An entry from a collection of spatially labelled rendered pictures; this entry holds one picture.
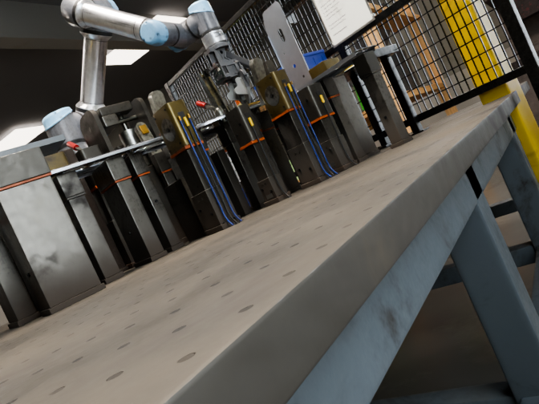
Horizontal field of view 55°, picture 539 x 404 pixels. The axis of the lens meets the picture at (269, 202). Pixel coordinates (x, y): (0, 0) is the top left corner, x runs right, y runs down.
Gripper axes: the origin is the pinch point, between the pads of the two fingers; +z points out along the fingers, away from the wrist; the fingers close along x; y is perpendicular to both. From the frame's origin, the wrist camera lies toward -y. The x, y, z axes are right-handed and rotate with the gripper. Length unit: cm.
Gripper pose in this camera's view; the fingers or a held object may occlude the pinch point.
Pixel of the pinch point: (248, 100)
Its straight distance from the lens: 174.5
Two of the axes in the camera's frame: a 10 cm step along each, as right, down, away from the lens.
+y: -7.0, 3.5, -6.2
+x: 5.7, -2.4, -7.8
